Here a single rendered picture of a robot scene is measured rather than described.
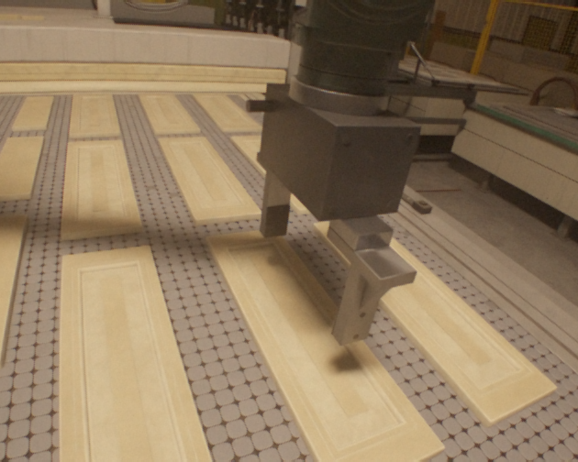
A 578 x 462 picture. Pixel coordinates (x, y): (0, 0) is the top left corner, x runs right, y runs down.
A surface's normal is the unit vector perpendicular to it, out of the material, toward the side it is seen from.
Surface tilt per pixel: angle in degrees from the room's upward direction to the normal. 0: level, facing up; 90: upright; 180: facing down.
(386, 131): 90
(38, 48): 90
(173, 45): 90
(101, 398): 11
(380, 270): 0
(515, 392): 0
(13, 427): 0
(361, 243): 90
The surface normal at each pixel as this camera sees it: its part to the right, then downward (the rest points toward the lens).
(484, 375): 0.20, -0.74
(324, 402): -0.05, -0.81
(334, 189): 0.41, 0.51
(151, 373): 0.30, -0.86
